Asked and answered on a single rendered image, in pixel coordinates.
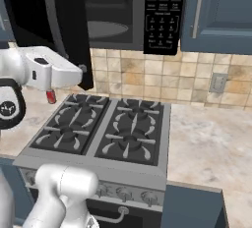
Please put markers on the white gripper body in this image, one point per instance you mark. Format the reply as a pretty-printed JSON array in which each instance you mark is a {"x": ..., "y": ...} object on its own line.
[{"x": 67, "y": 74}]

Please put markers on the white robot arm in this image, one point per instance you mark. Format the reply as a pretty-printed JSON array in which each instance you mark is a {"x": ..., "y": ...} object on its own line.
[{"x": 13, "y": 68}]

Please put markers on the grey microwave turntable plate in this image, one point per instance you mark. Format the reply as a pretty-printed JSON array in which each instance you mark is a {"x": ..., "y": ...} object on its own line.
[{"x": 105, "y": 28}]

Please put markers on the black microwave door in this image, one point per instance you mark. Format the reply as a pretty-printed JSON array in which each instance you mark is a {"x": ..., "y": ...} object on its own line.
[{"x": 29, "y": 12}]

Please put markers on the black microwave oven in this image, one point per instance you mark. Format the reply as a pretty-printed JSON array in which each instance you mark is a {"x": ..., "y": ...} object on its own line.
[{"x": 160, "y": 9}]

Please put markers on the red can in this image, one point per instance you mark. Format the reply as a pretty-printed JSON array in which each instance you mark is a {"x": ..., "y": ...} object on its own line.
[{"x": 51, "y": 96}]

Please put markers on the grey stove with black hob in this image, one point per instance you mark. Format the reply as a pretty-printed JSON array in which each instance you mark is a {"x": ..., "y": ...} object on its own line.
[{"x": 131, "y": 130}]

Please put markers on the grey stove knob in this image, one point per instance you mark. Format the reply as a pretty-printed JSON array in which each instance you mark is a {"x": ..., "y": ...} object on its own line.
[
  {"x": 103, "y": 190},
  {"x": 148, "y": 198},
  {"x": 124, "y": 193},
  {"x": 31, "y": 179}
]

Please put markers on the blue base cupboard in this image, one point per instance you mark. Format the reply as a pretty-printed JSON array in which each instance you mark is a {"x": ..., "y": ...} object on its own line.
[
  {"x": 193, "y": 209},
  {"x": 18, "y": 189}
]

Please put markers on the blue wall cupboard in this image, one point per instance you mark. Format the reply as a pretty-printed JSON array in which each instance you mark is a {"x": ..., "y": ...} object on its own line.
[{"x": 4, "y": 19}]

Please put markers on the grey wall socket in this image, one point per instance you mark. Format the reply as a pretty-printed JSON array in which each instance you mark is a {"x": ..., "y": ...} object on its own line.
[{"x": 218, "y": 82}]

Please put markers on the blue wall cupboard door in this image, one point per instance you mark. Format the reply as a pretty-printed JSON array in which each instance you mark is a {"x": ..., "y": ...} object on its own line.
[{"x": 226, "y": 12}]

